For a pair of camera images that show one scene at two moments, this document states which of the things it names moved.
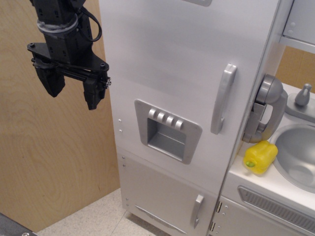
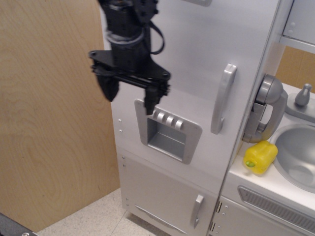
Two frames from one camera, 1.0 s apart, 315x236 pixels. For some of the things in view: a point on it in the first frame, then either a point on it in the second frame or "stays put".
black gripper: [70, 53] -> [131, 62]
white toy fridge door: [183, 73] stays put
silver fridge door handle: [218, 111] stays put
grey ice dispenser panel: [168, 133] stays put
